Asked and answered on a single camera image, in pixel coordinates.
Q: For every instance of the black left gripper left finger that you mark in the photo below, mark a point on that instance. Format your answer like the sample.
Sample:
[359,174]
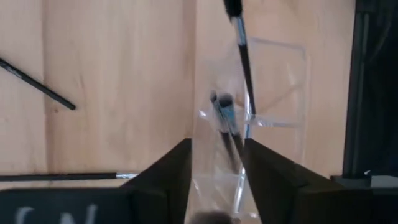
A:
[93,208]

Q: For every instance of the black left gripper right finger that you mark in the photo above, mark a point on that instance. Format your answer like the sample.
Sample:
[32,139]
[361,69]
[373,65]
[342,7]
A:
[311,205]

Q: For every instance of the thin black makeup brush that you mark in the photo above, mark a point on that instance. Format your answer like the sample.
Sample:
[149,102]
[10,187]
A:
[62,177]
[40,86]

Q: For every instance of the thick black makeup brush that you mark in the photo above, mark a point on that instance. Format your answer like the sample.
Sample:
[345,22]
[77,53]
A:
[228,118]

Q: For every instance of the short thin makeup brush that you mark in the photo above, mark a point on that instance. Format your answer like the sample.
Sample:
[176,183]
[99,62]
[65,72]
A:
[214,99]

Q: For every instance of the black-headed makeup brush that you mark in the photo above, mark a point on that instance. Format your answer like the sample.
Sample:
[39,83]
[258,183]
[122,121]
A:
[244,62]

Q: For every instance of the clear acrylic brush holder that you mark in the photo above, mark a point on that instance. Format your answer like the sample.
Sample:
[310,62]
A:
[280,93]

